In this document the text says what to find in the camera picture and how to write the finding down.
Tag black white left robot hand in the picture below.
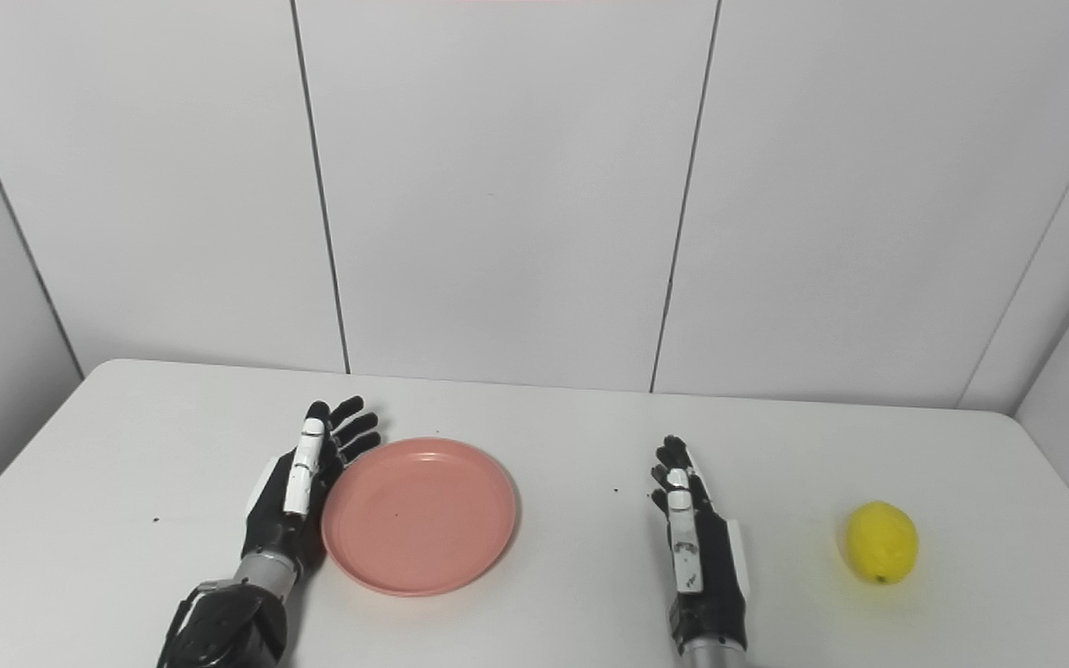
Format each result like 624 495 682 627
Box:
239 396 382 563

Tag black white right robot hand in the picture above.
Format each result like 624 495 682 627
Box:
650 435 751 650

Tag yellow lemon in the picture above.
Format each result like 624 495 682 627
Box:
845 501 920 585

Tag pink round plate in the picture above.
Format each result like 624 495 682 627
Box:
321 437 519 597

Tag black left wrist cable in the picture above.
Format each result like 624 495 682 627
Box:
158 583 220 668

